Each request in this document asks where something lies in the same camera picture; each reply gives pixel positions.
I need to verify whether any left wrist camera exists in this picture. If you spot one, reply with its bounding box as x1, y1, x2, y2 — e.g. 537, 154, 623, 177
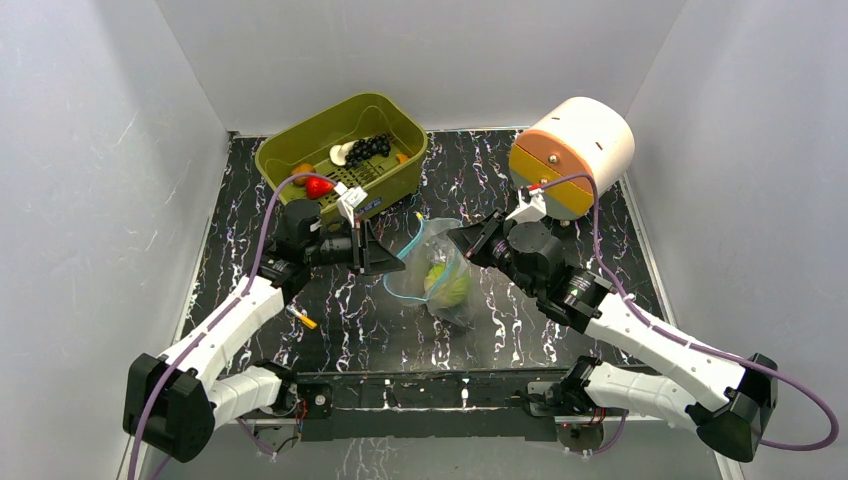
333, 182, 368, 227

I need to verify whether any clear zip top bag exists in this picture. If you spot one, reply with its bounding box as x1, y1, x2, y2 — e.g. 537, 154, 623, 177
383, 214, 472, 328

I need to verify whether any purple cable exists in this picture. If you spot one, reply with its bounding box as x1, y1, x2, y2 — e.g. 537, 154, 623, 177
125, 172, 346, 480
529, 173, 840, 453

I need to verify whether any round drawer cabinet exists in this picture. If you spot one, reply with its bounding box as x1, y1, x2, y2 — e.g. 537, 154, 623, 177
508, 97, 635, 194

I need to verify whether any yellow capped marker pen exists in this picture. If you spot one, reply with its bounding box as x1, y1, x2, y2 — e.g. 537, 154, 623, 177
285, 305, 318, 330

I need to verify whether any olive green plastic basket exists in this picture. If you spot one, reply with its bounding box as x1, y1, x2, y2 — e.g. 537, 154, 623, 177
255, 93, 429, 218

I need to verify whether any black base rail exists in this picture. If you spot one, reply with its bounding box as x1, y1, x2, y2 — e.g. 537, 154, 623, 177
291, 367, 677, 443

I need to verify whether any red strawberry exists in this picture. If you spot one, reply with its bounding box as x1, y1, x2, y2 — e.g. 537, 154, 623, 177
305, 176, 335, 200

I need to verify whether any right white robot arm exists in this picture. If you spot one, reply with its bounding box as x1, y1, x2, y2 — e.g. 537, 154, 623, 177
447, 210, 777, 463

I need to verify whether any white mushroom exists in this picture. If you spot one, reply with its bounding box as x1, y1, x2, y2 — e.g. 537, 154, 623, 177
329, 141, 356, 167

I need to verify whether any green cabbage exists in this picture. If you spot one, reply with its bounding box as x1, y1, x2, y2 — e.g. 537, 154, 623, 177
423, 263, 471, 308

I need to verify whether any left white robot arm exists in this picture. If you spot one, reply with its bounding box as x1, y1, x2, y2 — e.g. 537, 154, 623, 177
122, 200, 405, 463

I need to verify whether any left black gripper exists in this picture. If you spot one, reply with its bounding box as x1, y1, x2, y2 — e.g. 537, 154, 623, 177
305, 220, 406, 278

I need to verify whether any orange fruit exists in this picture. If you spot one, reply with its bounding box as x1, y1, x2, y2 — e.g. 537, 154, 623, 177
291, 163, 315, 187

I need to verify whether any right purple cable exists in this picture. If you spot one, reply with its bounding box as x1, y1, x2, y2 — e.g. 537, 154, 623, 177
529, 173, 840, 453

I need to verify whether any black grape bunch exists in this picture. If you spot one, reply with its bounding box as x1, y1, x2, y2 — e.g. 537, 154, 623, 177
344, 133, 392, 168

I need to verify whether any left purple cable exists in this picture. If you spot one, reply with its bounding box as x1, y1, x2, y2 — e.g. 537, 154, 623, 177
125, 172, 346, 480

